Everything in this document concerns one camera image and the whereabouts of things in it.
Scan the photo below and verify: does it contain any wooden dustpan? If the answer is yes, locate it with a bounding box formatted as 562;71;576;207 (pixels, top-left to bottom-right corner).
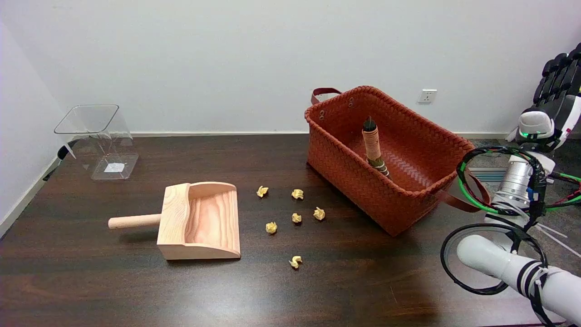
108;182;241;261

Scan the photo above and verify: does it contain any striped floor vent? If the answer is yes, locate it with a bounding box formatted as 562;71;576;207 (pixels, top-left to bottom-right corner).
468;167;505;184

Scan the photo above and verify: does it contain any small straw hand broom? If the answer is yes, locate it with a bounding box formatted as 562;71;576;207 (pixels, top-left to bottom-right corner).
362;116;391;178

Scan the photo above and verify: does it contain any clear plastic container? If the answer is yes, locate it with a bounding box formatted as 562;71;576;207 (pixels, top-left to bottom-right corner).
54;104;139;181

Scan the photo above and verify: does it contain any black elbow cable loop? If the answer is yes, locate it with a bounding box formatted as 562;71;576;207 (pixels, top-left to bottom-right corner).
440;223;548;296

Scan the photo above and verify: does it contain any black table edge clamp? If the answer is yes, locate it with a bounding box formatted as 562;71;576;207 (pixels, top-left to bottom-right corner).
43;144;77;181

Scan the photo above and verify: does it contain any black wrist cable bundle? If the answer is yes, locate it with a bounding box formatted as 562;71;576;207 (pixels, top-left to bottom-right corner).
456;145;581;228

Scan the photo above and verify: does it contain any green robot cable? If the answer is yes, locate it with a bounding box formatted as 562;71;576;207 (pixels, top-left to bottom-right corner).
458;157;581;214

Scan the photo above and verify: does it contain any red-brown woven basket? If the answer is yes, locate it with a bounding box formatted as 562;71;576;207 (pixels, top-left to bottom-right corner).
305;85;491;237

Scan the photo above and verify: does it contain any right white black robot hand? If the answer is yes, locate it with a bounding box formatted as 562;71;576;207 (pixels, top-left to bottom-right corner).
506;43;581;151

